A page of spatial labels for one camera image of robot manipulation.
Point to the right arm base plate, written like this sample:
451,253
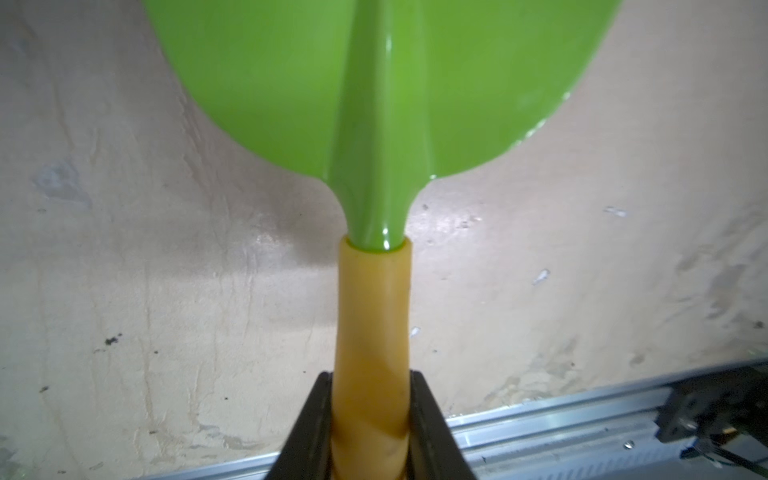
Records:
715,408

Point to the green trowel yellow handle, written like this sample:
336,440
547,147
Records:
376,99

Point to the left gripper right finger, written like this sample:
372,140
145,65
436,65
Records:
433,453

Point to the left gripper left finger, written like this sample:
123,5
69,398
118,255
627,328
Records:
306,454

